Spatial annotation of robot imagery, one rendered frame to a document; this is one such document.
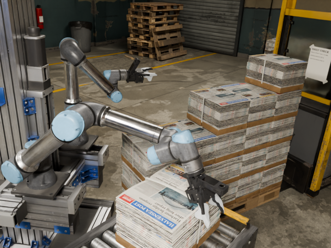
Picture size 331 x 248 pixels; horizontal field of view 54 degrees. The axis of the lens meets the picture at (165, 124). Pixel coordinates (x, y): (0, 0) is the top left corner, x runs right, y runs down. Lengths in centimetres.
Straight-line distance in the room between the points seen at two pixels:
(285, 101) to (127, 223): 180
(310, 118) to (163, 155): 233
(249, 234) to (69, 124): 91
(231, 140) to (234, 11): 723
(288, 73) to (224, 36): 703
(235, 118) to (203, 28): 771
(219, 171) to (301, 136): 123
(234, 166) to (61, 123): 160
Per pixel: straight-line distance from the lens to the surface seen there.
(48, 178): 178
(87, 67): 205
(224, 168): 253
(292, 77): 274
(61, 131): 135
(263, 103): 256
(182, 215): 124
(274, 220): 303
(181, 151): 119
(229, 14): 953
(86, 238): 150
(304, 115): 341
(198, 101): 244
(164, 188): 137
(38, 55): 182
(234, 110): 236
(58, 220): 188
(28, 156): 156
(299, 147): 352
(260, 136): 270
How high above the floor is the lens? 181
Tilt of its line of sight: 23 degrees down
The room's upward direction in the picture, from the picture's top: 3 degrees clockwise
